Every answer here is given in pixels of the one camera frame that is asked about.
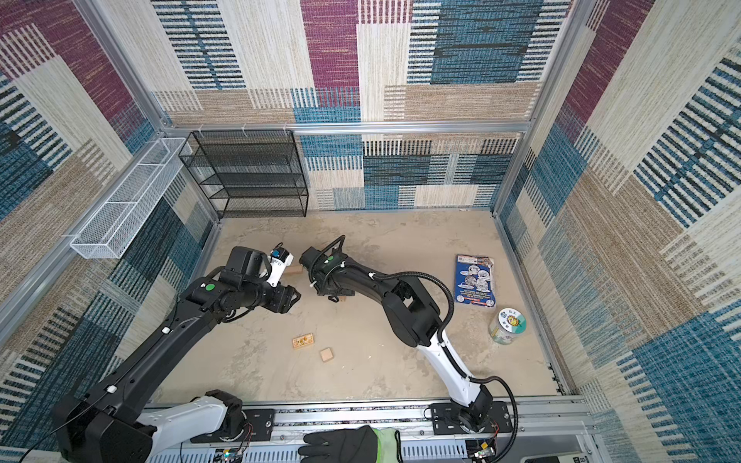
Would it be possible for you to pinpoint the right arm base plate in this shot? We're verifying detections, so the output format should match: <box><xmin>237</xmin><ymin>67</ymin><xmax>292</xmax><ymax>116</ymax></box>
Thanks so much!
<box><xmin>428</xmin><ymin>401</ymin><xmax>513</xmax><ymax>435</ymax></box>

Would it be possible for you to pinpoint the black wire shelf rack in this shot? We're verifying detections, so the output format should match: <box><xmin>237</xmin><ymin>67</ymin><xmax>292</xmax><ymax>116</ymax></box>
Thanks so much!
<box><xmin>179</xmin><ymin>129</ymin><xmax>310</xmax><ymax>219</ymax></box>

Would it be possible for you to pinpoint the blue printed package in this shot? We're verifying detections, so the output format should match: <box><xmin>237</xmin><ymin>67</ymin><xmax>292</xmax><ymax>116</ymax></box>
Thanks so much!
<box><xmin>453</xmin><ymin>255</ymin><xmax>496</xmax><ymax>309</ymax></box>

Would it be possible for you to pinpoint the black and green glove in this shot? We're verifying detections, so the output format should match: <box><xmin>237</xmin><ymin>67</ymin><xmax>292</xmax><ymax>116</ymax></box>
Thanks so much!
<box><xmin>297</xmin><ymin>426</ymin><xmax>403</xmax><ymax>463</ymax></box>

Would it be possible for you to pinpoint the dotted wood block front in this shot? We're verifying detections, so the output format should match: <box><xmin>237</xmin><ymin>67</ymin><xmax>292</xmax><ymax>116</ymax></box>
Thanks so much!
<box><xmin>291</xmin><ymin>333</ymin><xmax>315</xmax><ymax>349</ymax></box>

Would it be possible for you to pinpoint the white wire mesh basket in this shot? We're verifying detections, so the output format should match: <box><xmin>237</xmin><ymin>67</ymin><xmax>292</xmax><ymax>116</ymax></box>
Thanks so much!
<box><xmin>71</xmin><ymin>138</ymin><xmax>185</xmax><ymax>260</ymax></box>

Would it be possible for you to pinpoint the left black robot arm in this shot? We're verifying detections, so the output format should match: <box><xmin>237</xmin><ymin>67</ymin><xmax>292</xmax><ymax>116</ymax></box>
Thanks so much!
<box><xmin>52</xmin><ymin>245</ymin><xmax>301</xmax><ymax>462</ymax></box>

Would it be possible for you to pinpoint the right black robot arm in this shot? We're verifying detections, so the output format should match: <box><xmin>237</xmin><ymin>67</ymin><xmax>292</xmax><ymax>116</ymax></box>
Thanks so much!
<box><xmin>299</xmin><ymin>235</ymin><xmax>505</xmax><ymax>433</ymax></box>

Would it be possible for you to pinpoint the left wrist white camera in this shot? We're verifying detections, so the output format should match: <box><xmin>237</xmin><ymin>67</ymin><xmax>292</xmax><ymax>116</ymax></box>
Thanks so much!
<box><xmin>267</xmin><ymin>242</ymin><xmax>293</xmax><ymax>287</ymax></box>

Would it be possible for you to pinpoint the round tape tin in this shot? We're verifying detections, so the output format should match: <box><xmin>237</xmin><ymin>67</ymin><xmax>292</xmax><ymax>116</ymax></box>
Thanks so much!
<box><xmin>489</xmin><ymin>308</ymin><xmax>527</xmax><ymax>345</ymax></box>

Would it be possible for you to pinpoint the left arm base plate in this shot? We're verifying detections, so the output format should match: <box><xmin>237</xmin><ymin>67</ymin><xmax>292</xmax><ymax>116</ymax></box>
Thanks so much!
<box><xmin>189</xmin><ymin>409</ymin><xmax>275</xmax><ymax>444</ymax></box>

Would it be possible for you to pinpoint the small square wood block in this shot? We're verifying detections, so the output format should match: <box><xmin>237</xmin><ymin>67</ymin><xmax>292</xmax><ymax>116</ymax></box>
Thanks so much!
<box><xmin>320</xmin><ymin>347</ymin><xmax>334</xmax><ymax>363</ymax></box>

